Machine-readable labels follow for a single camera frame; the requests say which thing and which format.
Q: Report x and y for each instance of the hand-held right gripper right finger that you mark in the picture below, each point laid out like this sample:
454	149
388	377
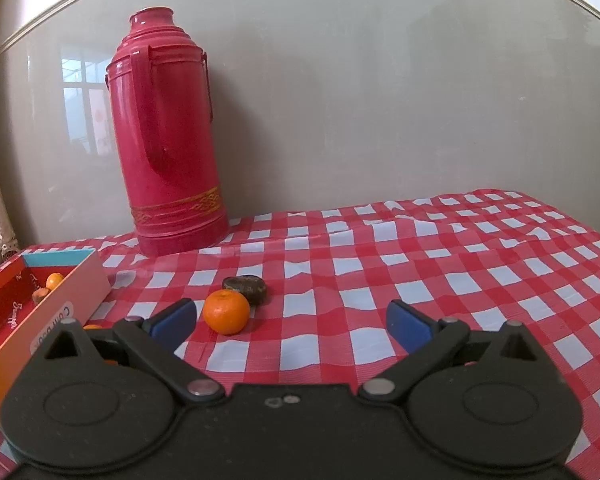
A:
407	327

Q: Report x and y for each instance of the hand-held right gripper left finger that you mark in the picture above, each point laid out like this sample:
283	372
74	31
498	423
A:
172	324

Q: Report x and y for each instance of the orange mandarin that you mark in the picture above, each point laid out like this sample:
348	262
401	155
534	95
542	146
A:
55	281
226	312
94	326

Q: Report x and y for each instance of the orange and red cardboard box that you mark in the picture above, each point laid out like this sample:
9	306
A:
60	305

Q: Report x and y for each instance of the small brown round fruit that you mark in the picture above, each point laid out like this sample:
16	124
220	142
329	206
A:
41	295

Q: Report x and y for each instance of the red checked tablecloth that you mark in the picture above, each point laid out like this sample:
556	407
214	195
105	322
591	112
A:
380	285

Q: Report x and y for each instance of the dark brown chestnut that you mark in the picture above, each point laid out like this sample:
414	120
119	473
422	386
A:
245	288

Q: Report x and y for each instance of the red thermos flask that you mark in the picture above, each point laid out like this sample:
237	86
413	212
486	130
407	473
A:
175	160

